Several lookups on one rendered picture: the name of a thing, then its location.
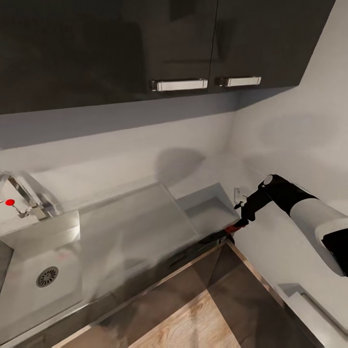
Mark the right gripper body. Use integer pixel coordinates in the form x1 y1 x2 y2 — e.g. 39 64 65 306
240 193 264 220

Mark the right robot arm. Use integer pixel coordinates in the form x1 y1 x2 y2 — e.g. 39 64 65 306
233 174 348 277

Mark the parer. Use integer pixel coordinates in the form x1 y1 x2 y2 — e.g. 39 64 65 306
200 225 239 243

